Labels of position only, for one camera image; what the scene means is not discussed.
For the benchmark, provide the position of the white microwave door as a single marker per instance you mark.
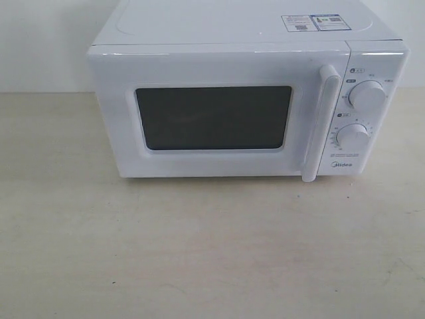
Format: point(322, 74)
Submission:
point(218, 110)

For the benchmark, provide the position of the white microwave oven body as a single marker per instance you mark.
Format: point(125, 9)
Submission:
point(377, 52)

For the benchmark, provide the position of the lower white control knob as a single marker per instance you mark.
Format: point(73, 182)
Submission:
point(353, 136)

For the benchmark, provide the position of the white control knob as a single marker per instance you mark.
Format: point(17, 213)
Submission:
point(353, 136)
point(367, 96)

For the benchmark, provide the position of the white label sticker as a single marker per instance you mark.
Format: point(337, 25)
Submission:
point(299, 23)

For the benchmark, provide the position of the upper white control knob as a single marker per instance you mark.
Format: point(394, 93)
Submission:
point(367, 96)

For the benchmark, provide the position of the blue label sticker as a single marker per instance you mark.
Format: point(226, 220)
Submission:
point(331, 22)

